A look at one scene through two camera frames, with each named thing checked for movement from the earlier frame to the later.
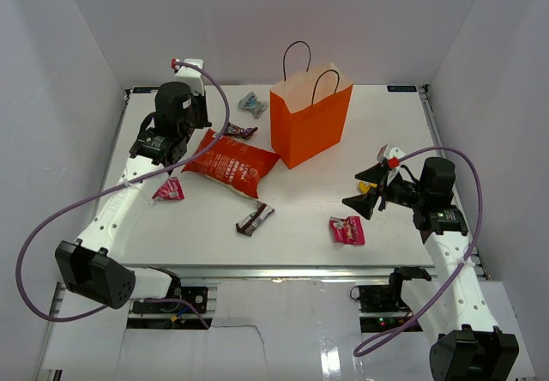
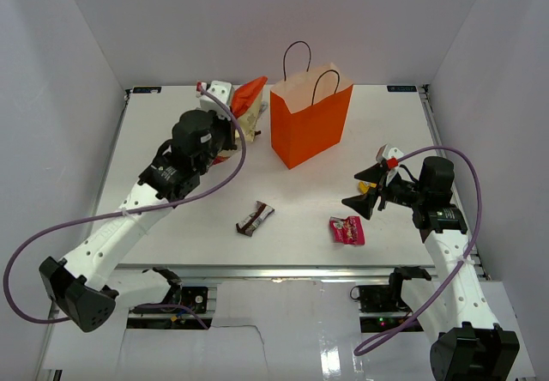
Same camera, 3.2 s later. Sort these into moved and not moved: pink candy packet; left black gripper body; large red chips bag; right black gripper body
Moved: large red chips bag; left black gripper body
Not moved: right black gripper body; pink candy packet
